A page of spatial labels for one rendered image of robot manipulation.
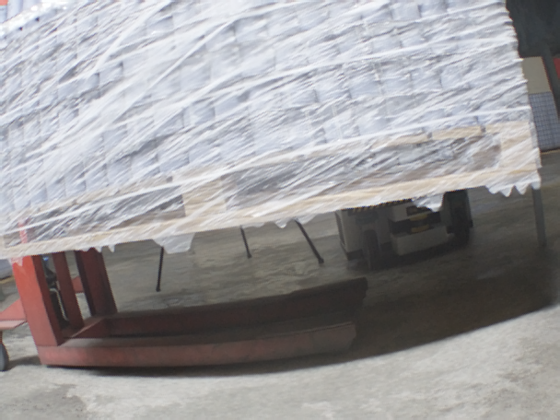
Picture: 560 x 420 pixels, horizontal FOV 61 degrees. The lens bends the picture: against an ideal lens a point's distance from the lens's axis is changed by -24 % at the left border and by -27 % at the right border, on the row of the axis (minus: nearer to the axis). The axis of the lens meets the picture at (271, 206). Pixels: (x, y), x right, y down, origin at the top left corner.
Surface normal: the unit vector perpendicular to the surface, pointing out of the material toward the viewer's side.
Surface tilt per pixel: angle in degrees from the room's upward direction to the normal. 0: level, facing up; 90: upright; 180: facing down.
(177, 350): 90
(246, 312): 90
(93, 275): 90
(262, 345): 90
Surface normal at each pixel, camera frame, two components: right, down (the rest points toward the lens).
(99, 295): -0.20, 0.10
